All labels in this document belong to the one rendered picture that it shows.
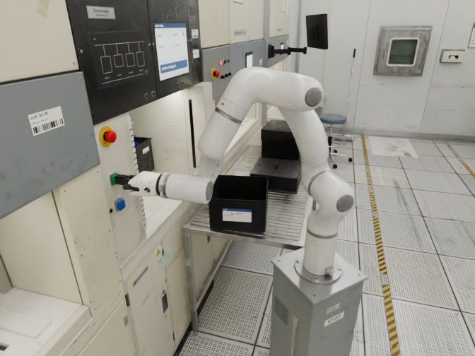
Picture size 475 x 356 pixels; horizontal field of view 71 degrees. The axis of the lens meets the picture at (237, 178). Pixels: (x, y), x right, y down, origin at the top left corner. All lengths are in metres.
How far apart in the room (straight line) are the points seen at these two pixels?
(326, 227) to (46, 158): 0.91
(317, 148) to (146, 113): 1.07
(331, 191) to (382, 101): 4.71
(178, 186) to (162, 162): 0.92
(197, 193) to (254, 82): 0.36
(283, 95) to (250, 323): 1.58
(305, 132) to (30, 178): 0.77
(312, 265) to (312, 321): 0.20
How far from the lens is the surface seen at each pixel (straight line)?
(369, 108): 5.81
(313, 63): 5.70
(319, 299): 1.32
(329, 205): 1.15
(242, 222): 1.60
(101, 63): 1.13
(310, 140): 1.08
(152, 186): 1.07
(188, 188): 1.02
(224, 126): 0.97
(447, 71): 5.89
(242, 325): 2.21
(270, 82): 0.98
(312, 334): 1.44
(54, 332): 1.21
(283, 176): 1.96
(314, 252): 1.33
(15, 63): 0.92
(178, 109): 1.79
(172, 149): 1.88
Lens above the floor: 1.67
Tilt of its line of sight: 25 degrees down
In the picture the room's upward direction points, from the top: 1 degrees counter-clockwise
